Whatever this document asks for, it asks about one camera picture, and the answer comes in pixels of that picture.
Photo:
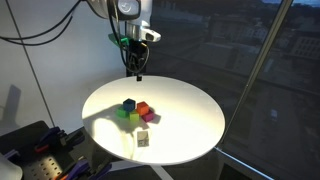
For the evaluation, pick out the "orange block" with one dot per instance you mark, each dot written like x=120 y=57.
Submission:
x=142 y=108

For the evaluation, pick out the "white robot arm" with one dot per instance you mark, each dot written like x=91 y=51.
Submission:
x=130 y=24

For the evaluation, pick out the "purple-handled spring clamp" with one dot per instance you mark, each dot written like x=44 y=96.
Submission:
x=81 y=170

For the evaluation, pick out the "green block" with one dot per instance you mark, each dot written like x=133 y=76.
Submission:
x=121 y=112

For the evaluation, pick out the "blue block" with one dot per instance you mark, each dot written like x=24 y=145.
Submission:
x=129 y=105

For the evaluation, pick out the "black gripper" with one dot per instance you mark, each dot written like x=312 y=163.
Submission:
x=137 y=56

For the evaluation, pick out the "magenta block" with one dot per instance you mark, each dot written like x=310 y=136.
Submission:
x=149 y=116

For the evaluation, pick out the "gray block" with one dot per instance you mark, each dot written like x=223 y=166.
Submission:
x=142 y=138

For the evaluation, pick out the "yellow-green block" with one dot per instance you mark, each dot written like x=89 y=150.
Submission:
x=134 y=116

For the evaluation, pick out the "orange-tipped spring clamp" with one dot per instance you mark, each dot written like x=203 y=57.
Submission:
x=56 y=138

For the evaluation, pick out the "white table pedestal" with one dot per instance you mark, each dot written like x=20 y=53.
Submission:
x=162 y=173

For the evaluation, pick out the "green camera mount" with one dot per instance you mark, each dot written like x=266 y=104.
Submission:
x=123 y=39

